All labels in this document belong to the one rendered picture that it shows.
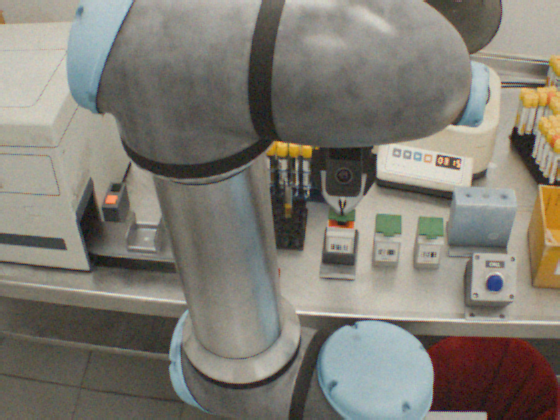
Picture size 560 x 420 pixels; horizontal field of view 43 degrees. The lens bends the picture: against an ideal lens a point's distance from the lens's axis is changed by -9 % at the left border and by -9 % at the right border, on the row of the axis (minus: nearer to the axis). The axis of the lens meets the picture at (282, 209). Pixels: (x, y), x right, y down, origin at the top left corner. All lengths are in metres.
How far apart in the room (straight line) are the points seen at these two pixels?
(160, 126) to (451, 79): 0.18
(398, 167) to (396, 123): 0.85
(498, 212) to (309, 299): 0.32
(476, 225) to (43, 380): 1.40
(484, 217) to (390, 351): 0.47
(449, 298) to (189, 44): 0.79
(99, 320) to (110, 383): 0.27
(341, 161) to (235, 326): 0.37
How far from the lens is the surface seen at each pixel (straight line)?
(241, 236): 0.57
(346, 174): 0.96
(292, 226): 1.19
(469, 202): 1.15
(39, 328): 1.96
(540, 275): 1.17
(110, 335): 1.89
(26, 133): 1.04
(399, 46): 0.42
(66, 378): 2.18
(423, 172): 1.28
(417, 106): 0.44
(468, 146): 1.29
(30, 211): 1.14
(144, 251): 1.15
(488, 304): 1.13
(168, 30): 0.43
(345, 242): 1.13
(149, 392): 2.10
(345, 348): 0.74
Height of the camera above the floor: 1.75
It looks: 44 degrees down
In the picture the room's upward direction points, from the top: 1 degrees counter-clockwise
